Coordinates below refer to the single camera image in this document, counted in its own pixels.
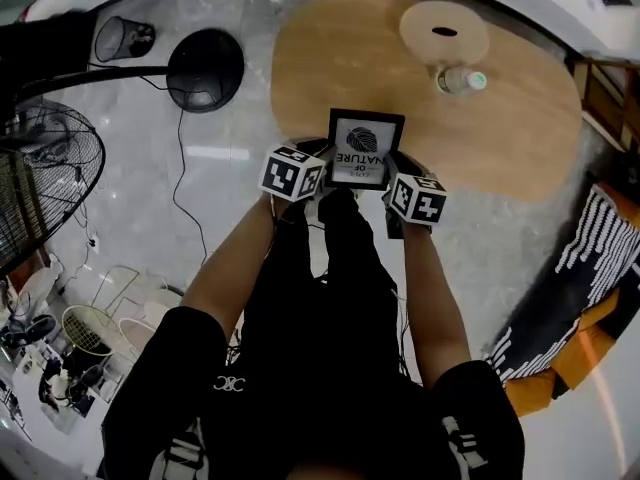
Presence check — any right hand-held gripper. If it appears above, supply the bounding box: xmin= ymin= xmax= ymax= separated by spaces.
xmin=381 ymin=150 xmax=448 ymax=241

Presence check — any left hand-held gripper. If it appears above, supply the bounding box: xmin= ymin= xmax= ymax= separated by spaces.
xmin=257 ymin=138 xmax=332 ymax=219

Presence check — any black picture frame leaf print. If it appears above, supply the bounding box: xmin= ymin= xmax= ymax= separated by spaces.
xmin=323 ymin=108 xmax=405 ymax=192

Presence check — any person's left forearm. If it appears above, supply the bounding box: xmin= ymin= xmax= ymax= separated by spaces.
xmin=179 ymin=195 xmax=295 ymax=343

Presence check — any person's right forearm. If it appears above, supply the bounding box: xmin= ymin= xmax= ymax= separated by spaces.
xmin=402 ymin=225 xmax=474 ymax=386

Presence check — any wooden table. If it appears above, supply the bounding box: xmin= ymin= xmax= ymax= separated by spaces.
xmin=270 ymin=0 xmax=585 ymax=204

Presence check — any clear plastic water bottle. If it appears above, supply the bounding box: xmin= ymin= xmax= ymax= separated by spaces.
xmin=436 ymin=65 xmax=489 ymax=95

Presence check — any round beige lamp shade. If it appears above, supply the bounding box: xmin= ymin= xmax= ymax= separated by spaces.
xmin=398 ymin=0 xmax=490 ymax=65

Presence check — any black white striped blanket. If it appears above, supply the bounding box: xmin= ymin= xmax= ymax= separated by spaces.
xmin=485 ymin=183 xmax=640 ymax=382

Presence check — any person's black clothing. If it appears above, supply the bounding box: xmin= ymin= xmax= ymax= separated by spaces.
xmin=99 ymin=188 xmax=526 ymax=480

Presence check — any wooden shelf unit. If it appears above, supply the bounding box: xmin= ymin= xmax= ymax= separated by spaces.
xmin=569 ymin=55 xmax=640 ymax=154

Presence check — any orange sofa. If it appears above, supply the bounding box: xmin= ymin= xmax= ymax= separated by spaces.
xmin=502 ymin=180 xmax=640 ymax=418

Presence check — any black standing fan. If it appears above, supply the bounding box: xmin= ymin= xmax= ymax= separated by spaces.
xmin=0 ymin=27 xmax=246 ymax=279

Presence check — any black power cable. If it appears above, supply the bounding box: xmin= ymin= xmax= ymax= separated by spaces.
xmin=149 ymin=75 xmax=209 ymax=274

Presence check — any white wire frame stool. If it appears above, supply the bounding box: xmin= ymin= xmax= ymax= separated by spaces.
xmin=90 ymin=265 xmax=184 ymax=364

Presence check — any black wire mesh wastebasket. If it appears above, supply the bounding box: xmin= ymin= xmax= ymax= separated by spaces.
xmin=94 ymin=15 xmax=156 ymax=63

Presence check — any yellow wire mesh basket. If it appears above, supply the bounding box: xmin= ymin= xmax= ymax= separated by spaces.
xmin=61 ymin=304 xmax=124 ymax=358

